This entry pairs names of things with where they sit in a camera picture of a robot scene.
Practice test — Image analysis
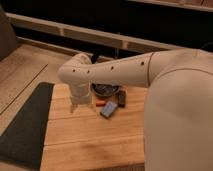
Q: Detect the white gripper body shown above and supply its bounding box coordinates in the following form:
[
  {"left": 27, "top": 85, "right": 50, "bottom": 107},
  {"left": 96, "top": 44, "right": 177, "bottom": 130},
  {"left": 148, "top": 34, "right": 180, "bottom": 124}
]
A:
[{"left": 69, "top": 83, "right": 92, "bottom": 105}]

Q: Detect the dark floor mat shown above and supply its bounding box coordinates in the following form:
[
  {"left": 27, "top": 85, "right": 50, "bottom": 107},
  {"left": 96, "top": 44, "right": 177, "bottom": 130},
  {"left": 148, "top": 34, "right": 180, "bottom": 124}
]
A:
[{"left": 0, "top": 82, "right": 54, "bottom": 170}]

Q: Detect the black eraser block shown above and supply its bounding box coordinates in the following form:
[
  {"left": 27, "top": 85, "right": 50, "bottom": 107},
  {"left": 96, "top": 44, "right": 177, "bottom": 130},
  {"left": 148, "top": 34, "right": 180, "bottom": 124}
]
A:
[{"left": 117, "top": 90, "right": 126, "bottom": 107}]

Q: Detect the red chili pepper toy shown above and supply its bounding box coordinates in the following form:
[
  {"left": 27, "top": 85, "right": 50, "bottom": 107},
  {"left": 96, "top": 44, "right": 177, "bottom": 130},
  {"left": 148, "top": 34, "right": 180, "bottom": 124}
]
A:
[{"left": 96, "top": 101, "right": 106, "bottom": 107}]

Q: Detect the blue sponge block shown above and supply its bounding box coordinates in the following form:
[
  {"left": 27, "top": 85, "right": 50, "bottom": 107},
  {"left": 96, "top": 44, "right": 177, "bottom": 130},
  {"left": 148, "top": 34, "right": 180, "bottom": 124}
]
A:
[{"left": 100, "top": 101, "right": 117, "bottom": 118}]

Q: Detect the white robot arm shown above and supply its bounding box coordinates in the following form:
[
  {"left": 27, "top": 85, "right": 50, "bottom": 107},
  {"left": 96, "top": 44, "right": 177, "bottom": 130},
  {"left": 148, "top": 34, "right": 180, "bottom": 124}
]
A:
[{"left": 58, "top": 49, "right": 213, "bottom": 171}]

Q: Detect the dark round bowl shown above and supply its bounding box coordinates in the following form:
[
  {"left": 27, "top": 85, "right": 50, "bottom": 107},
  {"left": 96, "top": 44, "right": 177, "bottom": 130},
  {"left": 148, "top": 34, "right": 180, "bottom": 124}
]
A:
[{"left": 92, "top": 84, "right": 119, "bottom": 97}]

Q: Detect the white shelf rail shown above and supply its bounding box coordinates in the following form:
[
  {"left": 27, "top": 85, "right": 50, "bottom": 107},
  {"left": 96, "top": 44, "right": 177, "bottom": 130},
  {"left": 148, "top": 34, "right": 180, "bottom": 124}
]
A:
[{"left": 6, "top": 13, "right": 181, "bottom": 58}]

